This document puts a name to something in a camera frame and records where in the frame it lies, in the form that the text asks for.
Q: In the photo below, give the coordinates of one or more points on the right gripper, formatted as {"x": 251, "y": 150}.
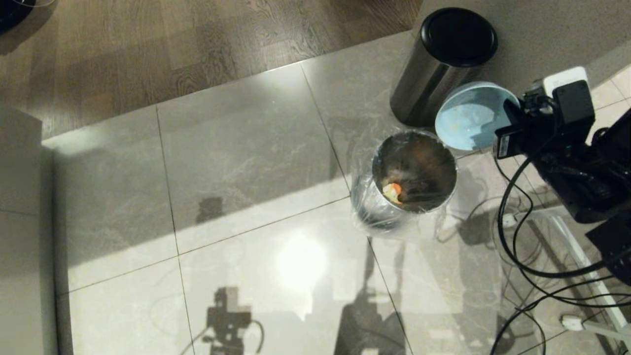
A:
{"x": 535, "y": 133}

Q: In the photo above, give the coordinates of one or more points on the light blue round dish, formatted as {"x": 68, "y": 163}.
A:
{"x": 468, "y": 116}

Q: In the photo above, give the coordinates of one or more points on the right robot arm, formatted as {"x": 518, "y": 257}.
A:
{"x": 586, "y": 177}

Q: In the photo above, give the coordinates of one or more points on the steel trash bin closed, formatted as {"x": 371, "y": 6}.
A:
{"x": 429, "y": 84}

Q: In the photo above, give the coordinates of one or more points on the black round bin lid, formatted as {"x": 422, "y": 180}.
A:
{"x": 458, "y": 35}

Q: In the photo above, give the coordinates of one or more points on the open steel trash bin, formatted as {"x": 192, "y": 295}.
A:
{"x": 419, "y": 162}

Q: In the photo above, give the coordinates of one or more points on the clear plastic bin liner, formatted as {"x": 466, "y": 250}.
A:
{"x": 362, "y": 207}

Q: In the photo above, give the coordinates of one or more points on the white plug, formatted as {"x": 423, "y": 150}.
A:
{"x": 508, "y": 220}

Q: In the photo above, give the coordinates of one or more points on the orange yellow food scrap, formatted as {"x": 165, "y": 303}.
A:
{"x": 393, "y": 192}

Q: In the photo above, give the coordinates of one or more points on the white power adapter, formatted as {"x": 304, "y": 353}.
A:
{"x": 572, "y": 323}

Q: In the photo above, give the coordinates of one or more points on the pale cabinet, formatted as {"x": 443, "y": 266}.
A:
{"x": 24, "y": 236}

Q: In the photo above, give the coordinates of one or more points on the dark round object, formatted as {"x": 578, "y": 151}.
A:
{"x": 12, "y": 12}

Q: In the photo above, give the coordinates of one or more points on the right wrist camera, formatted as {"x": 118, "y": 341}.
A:
{"x": 572, "y": 101}

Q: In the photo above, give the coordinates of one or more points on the white frame bar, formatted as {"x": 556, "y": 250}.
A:
{"x": 586, "y": 266}

